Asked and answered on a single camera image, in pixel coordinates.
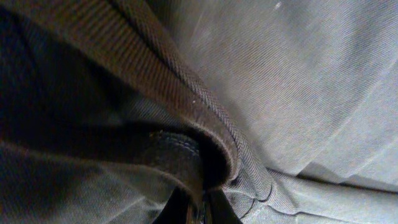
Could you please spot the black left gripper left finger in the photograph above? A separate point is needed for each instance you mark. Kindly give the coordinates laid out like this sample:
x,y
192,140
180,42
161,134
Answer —
x,y
179,209

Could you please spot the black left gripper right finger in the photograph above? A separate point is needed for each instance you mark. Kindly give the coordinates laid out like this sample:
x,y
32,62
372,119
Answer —
x,y
217,209

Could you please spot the black polo shirt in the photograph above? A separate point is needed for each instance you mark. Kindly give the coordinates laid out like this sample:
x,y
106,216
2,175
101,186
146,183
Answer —
x,y
288,107

